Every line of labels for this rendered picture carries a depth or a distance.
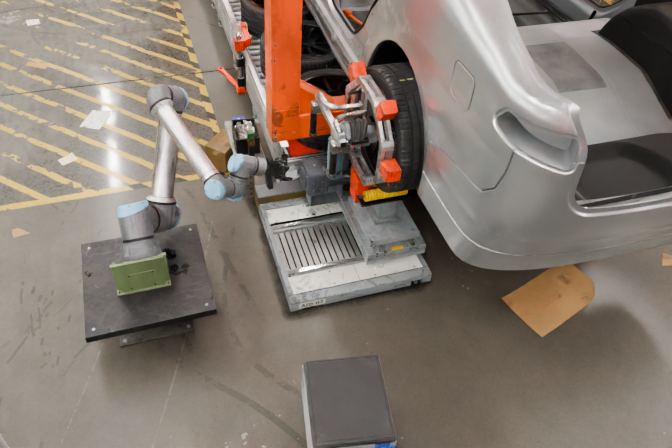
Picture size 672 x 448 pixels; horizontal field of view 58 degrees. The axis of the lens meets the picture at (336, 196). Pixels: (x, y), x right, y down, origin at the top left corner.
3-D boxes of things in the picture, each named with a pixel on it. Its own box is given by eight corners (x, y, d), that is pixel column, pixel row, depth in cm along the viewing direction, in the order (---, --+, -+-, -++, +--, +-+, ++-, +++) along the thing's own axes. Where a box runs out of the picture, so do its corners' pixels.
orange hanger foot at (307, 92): (381, 127, 373) (388, 79, 350) (298, 139, 359) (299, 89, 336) (371, 112, 384) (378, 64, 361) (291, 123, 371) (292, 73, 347)
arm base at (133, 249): (121, 262, 285) (118, 241, 285) (121, 260, 303) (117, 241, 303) (163, 254, 292) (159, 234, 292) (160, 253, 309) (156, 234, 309)
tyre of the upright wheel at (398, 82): (459, 170, 285) (427, 39, 295) (412, 178, 279) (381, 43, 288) (409, 196, 348) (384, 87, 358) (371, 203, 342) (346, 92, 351)
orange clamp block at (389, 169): (393, 169, 299) (400, 181, 293) (378, 171, 297) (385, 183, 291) (395, 158, 294) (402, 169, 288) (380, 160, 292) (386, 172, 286)
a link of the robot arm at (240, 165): (224, 169, 292) (230, 149, 290) (248, 173, 299) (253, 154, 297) (232, 175, 284) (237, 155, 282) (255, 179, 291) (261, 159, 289)
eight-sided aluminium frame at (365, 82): (385, 204, 315) (399, 118, 278) (373, 206, 313) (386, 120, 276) (351, 141, 352) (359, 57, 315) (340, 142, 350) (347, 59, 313)
